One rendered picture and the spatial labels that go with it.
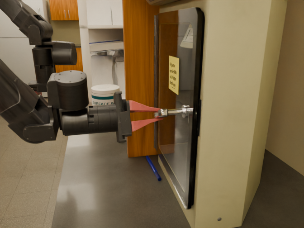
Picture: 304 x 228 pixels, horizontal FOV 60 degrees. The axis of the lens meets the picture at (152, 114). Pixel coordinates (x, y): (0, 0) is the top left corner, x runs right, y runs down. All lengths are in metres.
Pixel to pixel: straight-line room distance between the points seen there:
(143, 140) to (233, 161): 0.40
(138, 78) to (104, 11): 1.05
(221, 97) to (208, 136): 0.08
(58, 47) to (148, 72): 0.28
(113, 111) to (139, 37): 0.33
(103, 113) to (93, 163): 0.38
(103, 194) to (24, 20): 0.53
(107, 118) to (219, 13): 0.28
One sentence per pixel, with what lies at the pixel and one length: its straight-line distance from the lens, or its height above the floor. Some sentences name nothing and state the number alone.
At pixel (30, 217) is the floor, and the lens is 2.29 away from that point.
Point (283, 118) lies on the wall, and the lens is 0.99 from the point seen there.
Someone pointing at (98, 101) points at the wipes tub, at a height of 1.04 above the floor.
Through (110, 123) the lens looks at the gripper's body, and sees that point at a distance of 0.53.
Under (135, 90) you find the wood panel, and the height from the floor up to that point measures 1.17.
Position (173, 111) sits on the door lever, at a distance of 0.51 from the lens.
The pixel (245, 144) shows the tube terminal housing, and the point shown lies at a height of 1.14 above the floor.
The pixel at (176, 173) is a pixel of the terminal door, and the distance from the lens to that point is 0.62.
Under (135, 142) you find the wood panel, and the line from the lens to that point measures 0.88.
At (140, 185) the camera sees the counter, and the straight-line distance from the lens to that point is 0.76.
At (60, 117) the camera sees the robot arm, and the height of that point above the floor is 1.20.
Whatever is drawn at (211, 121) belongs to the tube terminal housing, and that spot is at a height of 1.19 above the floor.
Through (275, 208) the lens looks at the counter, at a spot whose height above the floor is 0.94.
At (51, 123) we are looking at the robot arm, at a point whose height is 1.19.
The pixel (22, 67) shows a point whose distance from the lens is 5.50.
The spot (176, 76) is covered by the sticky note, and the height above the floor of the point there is 1.26.
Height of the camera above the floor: 1.36
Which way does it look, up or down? 19 degrees down
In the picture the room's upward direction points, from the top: straight up
